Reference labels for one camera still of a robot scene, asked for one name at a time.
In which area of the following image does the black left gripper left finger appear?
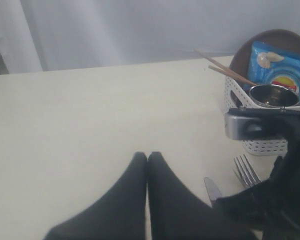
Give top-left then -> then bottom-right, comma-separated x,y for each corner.
45,152 -> 147,240

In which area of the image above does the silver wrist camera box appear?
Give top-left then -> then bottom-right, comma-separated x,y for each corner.
224,108 -> 300,142

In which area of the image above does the stainless steel knife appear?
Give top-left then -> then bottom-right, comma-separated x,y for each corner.
203,177 -> 223,208

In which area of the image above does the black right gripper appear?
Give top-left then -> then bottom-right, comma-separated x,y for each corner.
214,139 -> 300,240

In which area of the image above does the brown round plate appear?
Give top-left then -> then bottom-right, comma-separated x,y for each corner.
229,29 -> 300,78

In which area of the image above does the stainless steel fork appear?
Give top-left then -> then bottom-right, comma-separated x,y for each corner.
234,154 -> 262,189

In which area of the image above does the stainless steel cup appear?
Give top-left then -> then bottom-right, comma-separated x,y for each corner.
248,84 -> 300,108

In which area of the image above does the wooden chopstick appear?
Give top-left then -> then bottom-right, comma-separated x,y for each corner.
194,49 -> 243,77
208,65 -> 256,86

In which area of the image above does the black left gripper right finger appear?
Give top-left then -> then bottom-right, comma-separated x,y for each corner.
147,151 -> 255,240

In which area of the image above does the white perforated plastic basket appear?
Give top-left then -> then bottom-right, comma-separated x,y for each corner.
224,76 -> 288,156

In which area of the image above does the blue chips bag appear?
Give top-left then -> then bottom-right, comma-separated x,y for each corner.
247,41 -> 300,98

